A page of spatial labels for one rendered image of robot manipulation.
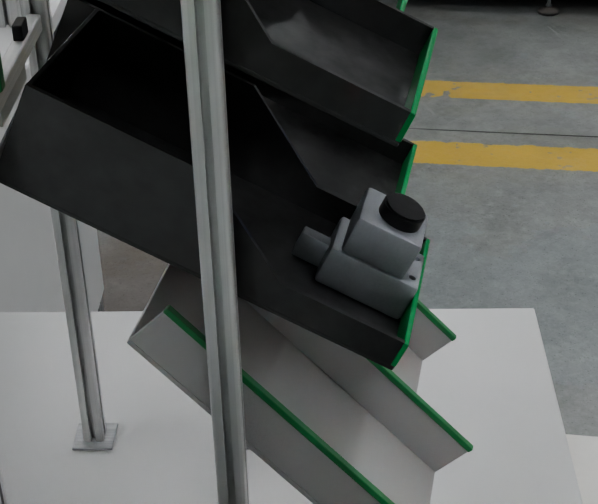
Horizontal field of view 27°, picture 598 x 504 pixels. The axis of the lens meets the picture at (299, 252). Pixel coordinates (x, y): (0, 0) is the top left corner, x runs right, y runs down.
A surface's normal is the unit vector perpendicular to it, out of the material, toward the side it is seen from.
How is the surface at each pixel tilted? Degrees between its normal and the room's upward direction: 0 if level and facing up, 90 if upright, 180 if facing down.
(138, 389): 0
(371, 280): 90
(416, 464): 45
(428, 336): 90
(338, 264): 90
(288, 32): 25
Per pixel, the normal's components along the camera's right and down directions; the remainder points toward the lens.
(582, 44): -0.02, -0.85
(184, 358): -0.19, 0.52
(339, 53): 0.40, -0.73
